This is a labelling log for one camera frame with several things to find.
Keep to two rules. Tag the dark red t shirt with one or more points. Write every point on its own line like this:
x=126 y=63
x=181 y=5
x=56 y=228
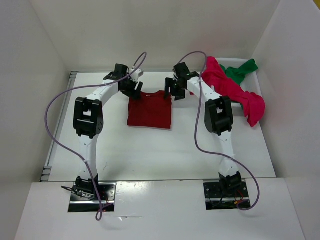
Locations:
x=151 y=110

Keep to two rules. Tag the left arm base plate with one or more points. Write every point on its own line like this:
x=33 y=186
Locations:
x=81 y=202

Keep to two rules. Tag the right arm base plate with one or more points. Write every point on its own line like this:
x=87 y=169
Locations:
x=215 y=199

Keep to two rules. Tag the green t shirt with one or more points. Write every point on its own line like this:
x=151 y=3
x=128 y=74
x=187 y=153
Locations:
x=238 y=74

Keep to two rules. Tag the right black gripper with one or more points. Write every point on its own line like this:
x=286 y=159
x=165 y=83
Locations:
x=169 y=82

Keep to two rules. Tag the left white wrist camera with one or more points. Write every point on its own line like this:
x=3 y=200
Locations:
x=136 y=73

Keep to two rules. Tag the pink t shirt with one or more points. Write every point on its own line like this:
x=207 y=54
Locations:
x=253 y=105

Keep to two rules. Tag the white plastic basket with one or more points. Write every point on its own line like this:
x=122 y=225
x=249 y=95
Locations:
x=250 y=83

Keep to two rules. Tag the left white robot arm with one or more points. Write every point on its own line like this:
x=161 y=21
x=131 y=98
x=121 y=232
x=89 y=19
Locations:
x=88 y=120

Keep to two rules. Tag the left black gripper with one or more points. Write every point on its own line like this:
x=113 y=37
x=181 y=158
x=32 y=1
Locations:
x=136 y=95

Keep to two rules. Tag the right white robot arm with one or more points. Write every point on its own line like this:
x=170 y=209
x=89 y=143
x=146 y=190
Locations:
x=218 y=119

